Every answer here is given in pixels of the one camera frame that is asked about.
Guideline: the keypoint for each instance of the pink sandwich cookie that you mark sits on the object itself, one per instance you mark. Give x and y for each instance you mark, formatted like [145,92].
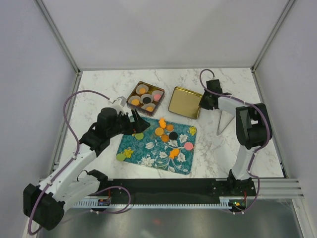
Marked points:
[157,97]
[189,146]

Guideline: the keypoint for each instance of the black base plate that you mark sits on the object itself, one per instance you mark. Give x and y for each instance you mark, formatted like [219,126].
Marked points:
[177,190]

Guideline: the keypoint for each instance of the white paper cup right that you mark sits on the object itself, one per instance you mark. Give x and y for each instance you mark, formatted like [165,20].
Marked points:
[156,92]

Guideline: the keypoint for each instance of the green sandwich cookie upper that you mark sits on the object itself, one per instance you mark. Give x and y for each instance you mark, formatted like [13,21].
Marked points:
[139,136]

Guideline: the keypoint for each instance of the orange dotted cookie packed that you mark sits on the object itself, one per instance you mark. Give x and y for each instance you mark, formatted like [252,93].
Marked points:
[142,91]

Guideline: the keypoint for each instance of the black sandwich cookie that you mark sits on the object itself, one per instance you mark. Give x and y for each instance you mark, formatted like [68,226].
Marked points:
[146,100]
[173,135]

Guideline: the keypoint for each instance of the white paper cup left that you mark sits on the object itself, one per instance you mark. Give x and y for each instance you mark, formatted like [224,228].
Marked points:
[134,97]

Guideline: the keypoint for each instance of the dark square cookie tin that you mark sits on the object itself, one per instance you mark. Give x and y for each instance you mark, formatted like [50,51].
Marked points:
[138,108]

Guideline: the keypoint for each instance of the gold tin lid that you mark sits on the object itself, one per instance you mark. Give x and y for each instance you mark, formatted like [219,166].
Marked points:
[185,102]

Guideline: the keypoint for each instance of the white paper cup bottom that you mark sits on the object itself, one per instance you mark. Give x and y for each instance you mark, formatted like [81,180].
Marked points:
[148,105]

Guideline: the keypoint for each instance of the teal floral tray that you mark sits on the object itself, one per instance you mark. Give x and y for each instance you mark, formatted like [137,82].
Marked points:
[152,152]

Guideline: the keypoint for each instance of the white paper cup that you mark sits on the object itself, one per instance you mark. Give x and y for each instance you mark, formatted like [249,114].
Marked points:
[148,105]
[141,86]
[156,92]
[134,97]
[146,95]

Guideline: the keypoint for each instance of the white paper cup centre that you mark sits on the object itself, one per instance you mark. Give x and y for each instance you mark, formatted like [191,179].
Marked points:
[146,95]

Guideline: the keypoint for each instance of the white paper cup top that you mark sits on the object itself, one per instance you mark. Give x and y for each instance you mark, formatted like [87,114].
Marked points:
[141,86]

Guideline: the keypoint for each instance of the orange chip cookie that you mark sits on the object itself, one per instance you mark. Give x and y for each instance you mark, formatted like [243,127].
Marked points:
[165,138]

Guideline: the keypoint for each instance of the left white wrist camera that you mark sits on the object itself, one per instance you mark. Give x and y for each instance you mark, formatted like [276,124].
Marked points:
[119,104]

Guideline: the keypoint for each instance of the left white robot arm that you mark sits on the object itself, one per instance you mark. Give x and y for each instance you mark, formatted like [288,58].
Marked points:
[47,202]

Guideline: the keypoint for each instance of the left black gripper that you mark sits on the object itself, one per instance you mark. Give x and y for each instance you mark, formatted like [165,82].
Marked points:
[140,124]

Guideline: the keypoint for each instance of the white slotted cable duct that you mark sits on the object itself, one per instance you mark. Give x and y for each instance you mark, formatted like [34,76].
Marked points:
[98,204]

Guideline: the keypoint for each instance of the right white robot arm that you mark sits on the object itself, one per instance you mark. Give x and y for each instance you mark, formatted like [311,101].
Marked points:
[253,128]

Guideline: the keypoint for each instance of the orange dotted round cookie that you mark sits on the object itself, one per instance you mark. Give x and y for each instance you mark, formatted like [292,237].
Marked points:
[159,131]

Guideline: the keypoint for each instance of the orange fish cookie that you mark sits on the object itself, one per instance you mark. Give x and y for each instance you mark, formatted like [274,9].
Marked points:
[174,153]
[162,123]

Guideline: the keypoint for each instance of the orange fish cookie bottom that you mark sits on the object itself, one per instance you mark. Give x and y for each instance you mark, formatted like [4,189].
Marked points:
[174,153]

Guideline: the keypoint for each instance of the orange fish cookie top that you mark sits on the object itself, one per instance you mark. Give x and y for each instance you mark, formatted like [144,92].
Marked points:
[162,123]

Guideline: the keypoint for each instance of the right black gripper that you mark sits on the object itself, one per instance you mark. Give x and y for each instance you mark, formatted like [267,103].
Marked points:
[202,103]

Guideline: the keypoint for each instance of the green sandwich cookie edge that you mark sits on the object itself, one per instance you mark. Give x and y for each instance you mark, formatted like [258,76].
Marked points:
[120,157]

